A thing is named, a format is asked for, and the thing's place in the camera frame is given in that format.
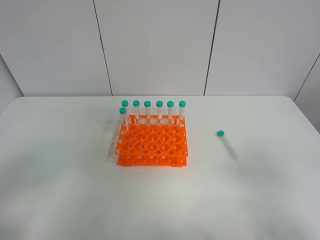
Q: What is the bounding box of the green-capped test tube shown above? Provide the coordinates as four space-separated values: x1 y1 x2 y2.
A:
216 130 240 163

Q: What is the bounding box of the orange test tube rack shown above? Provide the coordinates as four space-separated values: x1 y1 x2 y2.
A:
115 114 188 167

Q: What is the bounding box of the second row left tube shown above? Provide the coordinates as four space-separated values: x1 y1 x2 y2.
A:
119 107 129 132

